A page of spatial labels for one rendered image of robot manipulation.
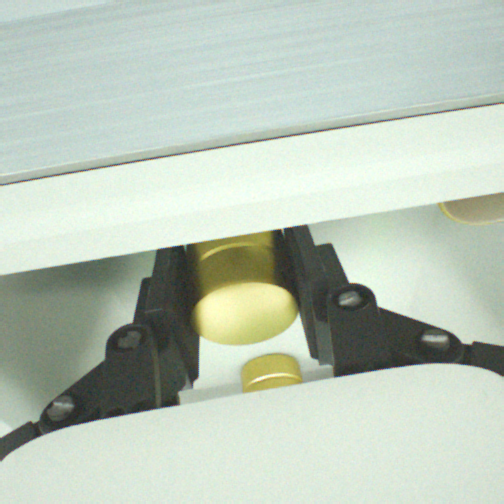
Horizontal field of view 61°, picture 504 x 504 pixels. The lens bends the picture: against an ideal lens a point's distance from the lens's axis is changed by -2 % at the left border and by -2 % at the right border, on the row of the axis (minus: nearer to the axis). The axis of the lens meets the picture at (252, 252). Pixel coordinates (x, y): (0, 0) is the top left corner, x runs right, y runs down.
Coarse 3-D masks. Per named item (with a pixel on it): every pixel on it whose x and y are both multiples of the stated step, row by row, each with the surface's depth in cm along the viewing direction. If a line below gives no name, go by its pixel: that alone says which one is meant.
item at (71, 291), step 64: (384, 128) 6; (448, 128) 6; (0, 192) 6; (64, 192) 6; (128, 192) 6; (192, 192) 6; (256, 192) 6; (320, 192) 6; (384, 192) 6; (448, 192) 7; (0, 256) 6; (64, 256) 7; (128, 256) 17; (384, 256) 19; (448, 256) 17; (0, 320) 11; (64, 320) 14; (128, 320) 20; (448, 320) 19; (0, 384) 11; (64, 384) 14
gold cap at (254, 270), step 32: (192, 256) 14; (224, 256) 13; (256, 256) 13; (288, 256) 14; (192, 288) 13; (224, 288) 12; (256, 288) 12; (288, 288) 12; (192, 320) 13; (224, 320) 13; (256, 320) 13; (288, 320) 13
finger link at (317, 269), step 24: (288, 240) 13; (312, 240) 13; (312, 264) 12; (336, 264) 13; (312, 288) 11; (312, 312) 12; (384, 312) 11; (312, 336) 12; (408, 336) 10; (432, 336) 10; (456, 336) 10; (408, 360) 10; (432, 360) 9; (456, 360) 9
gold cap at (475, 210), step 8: (456, 200) 12; (464, 200) 12; (472, 200) 12; (480, 200) 12; (488, 200) 12; (496, 200) 12; (440, 208) 11; (448, 208) 11; (456, 208) 11; (464, 208) 12; (472, 208) 12; (480, 208) 12; (488, 208) 12; (496, 208) 12; (448, 216) 11; (456, 216) 11; (464, 216) 11; (472, 216) 11; (480, 216) 11; (488, 216) 11; (496, 216) 11; (472, 224) 11; (480, 224) 11
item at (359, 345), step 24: (336, 288) 11; (360, 288) 11; (336, 312) 10; (360, 312) 10; (336, 336) 10; (360, 336) 10; (384, 336) 9; (336, 360) 9; (360, 360) 9; (384, 360) 9
